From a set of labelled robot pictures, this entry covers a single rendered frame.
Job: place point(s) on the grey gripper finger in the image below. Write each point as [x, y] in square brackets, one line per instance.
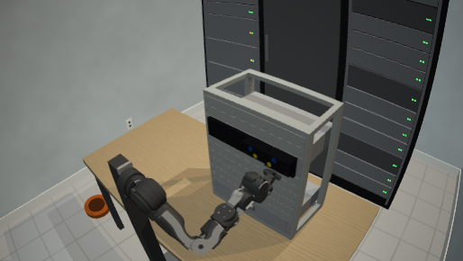
[270, 187]
[269, 176]

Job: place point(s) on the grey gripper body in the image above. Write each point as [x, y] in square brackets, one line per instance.
[250, 182]

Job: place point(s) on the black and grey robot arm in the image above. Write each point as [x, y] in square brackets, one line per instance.
[149, 196]

